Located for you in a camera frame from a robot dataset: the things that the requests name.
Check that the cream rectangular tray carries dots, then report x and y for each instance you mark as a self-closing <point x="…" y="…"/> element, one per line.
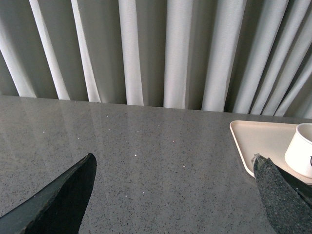
<point x="269" y="139"/>

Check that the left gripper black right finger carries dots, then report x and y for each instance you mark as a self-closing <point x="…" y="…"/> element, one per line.
<point x="287" y="200"/>

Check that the white pleated curtain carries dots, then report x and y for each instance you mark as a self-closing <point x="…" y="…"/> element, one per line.
<point x="240" y="56"/>

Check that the white smiley mug black handle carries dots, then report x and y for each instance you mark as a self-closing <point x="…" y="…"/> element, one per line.
<point x="298" y="155"/>

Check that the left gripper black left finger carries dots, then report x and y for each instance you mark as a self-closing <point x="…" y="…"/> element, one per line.
<point x="59" y="207"/>

